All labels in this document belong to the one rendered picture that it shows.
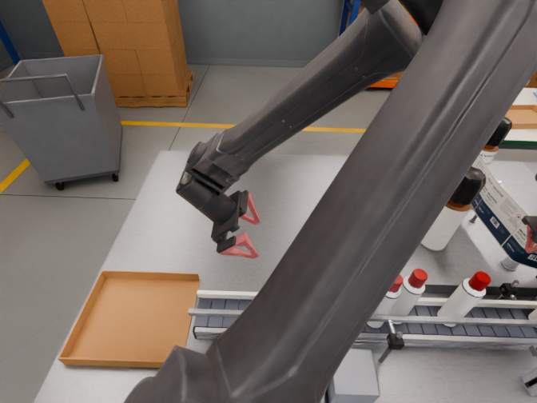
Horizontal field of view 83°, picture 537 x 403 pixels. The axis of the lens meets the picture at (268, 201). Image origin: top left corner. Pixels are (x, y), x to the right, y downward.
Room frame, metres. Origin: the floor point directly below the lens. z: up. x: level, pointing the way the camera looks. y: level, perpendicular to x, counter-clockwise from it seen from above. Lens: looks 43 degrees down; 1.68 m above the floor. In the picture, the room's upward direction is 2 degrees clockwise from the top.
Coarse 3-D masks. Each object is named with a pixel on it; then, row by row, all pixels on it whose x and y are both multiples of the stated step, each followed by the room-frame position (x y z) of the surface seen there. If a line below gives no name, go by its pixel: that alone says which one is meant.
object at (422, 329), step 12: (204, 300) 0.44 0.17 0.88; (216, 300) 0.44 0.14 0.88; (228, 300) 0.44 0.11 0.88; (240, 300) 0.44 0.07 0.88; (252, 300) 0.44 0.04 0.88; (420, 312) 0.42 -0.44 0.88; (432, 312) 0.42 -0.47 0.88; (468, 312) 0.43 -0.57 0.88; (480, 312) 0.43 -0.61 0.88; (492, 312) 0.43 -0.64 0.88; (504, 312) 0.43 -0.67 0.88; (516, 312) 0.43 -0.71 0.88; (528, 312) 0.43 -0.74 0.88; (204, 324) 0.37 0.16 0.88; (216, 324) 0.37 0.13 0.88; (228, 324) 0.37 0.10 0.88; (384, 324) 0.38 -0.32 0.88; (408, 324) 0.39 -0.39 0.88; (420, 324) 0.39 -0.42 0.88; (432, 324) 0.39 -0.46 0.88; (468, 336) 0.37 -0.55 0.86; (480, 336) 0.36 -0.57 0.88; (492, 336) 0.36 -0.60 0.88; (504, 336) 0.36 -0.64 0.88; (516, 336) 0.36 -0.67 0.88; (528, 336) 0.36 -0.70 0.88
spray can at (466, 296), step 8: (480, 272) 0.42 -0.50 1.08; (464, 280) 0.42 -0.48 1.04; (472, 280) 0.41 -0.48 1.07; (480, 280) 0.40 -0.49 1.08; (488, 280) 0.40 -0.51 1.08; (464, 288) 0.40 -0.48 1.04; (472, 288) 0.40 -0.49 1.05; (480, 288) 0.39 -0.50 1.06; (456, 296) 0.40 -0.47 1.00; (464, 296) 0.39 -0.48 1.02; (472, 296) 0.38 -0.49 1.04; (480, 296) 0.38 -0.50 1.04; (448, 304) 0.41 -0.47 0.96; (456, 304) 0.39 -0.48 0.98; (464, 304) 0.38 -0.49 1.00; (472, 304) 0.38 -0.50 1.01; (440, 312) 0.41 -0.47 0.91; (448, 312) 0.39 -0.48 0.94; (456, 312) 0.38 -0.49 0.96; (464, 312) 0.38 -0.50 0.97
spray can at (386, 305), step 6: (396, 282) 0.38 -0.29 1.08; (402, 282) 0.38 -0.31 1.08; (390, 288) 0.38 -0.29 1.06; (396, 288) 0.38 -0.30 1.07; (390, 294) 0.38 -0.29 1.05; (396, 294) 0.38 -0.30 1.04; (384, 300) 0.37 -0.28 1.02; (390, 300) 0.37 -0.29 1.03; (396, 300) 0.38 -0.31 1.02; (378, 306) 0.38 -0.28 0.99; (384, 306) 0.37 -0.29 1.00; (390, 306) 0.37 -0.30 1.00; (378, 312) 0.37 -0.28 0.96; (384, 312) 0.37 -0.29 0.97; (366, 324) 0.38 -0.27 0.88; (372, 324) 0.37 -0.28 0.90; (378, 324) 0.37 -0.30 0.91
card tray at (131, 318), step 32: (96, 288) 0.48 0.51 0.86; (128, 288) 0.50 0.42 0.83; (160, 288) 0.50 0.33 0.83; (192, 288) 0.50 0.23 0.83; (96, 320) 0.39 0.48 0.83; (128, 320) 0.40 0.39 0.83; (160, 320) 0.40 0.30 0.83; (64, 352) 0.30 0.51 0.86; (96, 352) 0.31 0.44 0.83; (128, 352) 0.31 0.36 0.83; (160, 352) 0.31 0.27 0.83
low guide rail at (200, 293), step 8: (200, 296) 0.44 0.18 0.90; (208, 296) 0.44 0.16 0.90; (216, 296) 0.44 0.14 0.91; (224, 296) 0.44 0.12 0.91; (232, 296) 0.44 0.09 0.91; (240, 296) 0.44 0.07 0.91; (248, 296) 0.44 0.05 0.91; (416, 304) 0.44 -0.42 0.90; (424, 304) 0.44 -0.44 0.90; (432, 304) 0.44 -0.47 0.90; (440, 304) 0.44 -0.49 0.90; (480, 304) 0.44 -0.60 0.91; (488, 304) 0.44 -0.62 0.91; (496, 304) 0.44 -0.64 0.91; (504, 304) 0.44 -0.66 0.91; (512, 304) 0.44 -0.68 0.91; (520, 304) 0.44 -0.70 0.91; (528, 304) 0.44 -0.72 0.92; (536, 304) 0.44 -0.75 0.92
